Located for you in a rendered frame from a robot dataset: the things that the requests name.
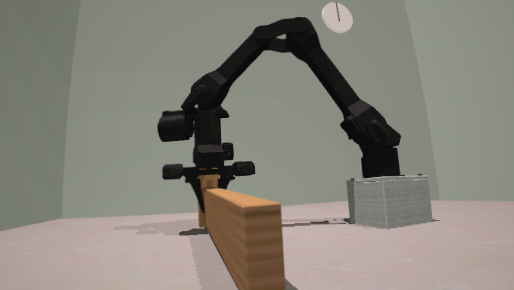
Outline brown wooden post with slot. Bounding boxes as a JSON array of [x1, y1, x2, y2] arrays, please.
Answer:
[[197, 174, 219, 228]]

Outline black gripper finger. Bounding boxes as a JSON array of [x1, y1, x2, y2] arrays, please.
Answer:
[[217, 177, 235, 190], [185, 179, 205, 213]]

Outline brown wooden board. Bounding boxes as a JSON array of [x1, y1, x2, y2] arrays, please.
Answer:
[[201, 187, 286, 290]]

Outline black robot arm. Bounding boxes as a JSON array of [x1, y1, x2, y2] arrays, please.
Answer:
[[158, 17, 405, 179]]

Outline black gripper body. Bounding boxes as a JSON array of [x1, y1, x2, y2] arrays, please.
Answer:
[[163, 135, 255, 180]]

